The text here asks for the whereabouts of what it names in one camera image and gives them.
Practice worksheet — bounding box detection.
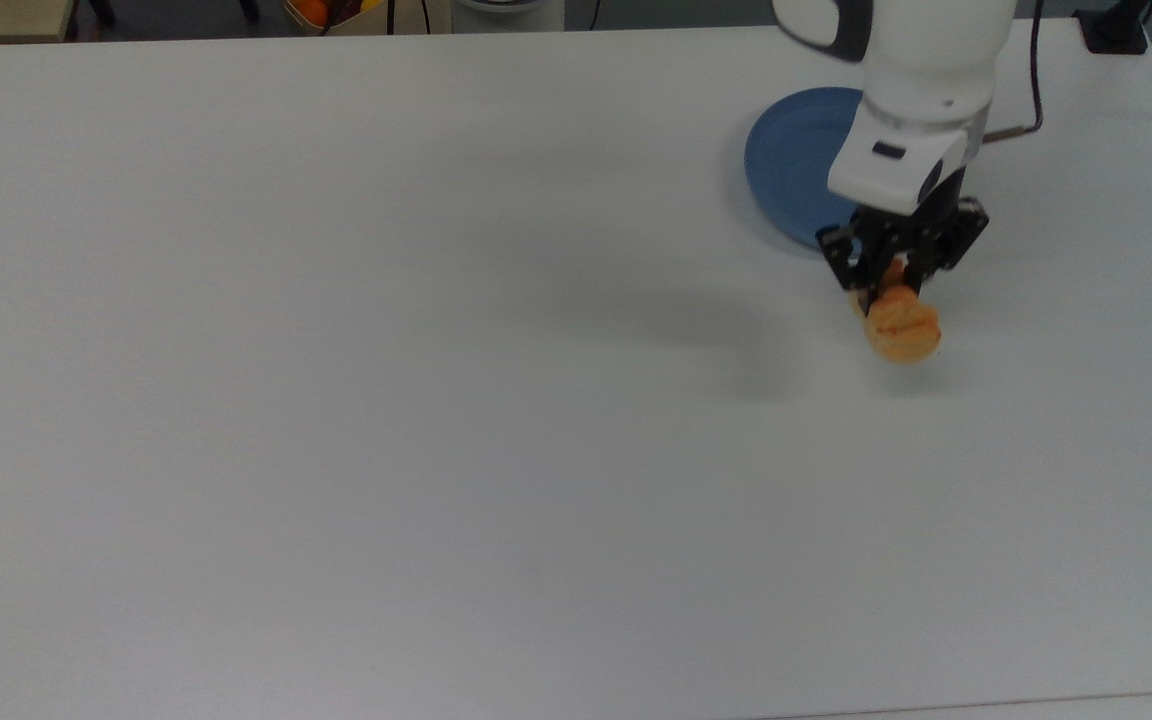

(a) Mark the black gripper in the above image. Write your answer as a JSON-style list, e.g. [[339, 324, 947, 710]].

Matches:
[[815, 166, 991, 316]]

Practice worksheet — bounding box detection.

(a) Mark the orange bread roll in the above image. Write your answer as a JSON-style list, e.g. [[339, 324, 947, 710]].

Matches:
[[850, 257, 943, 364]]

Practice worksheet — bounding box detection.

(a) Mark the blue round plate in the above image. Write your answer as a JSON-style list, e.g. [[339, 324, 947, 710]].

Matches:
[[743, 86, 873, 254]]

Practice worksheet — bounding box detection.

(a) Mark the black stand clamp base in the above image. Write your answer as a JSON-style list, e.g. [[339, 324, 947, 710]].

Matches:
[[1074, 0, 1152, 56]]

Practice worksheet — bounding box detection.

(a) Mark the white round container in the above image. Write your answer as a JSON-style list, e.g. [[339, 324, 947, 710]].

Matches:
[[450, 0, 567, 34]]

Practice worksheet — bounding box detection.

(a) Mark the box with orange fruit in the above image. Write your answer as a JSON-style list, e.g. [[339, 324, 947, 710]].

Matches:
[[280, 0, 389, 37]]

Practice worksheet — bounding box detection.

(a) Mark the wooden table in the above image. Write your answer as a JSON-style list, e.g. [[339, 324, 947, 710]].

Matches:
[[0, 0, 78, 47]]

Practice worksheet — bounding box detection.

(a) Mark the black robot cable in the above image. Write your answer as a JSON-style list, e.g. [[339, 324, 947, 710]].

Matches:
[[980, 0, 1048, 145]]

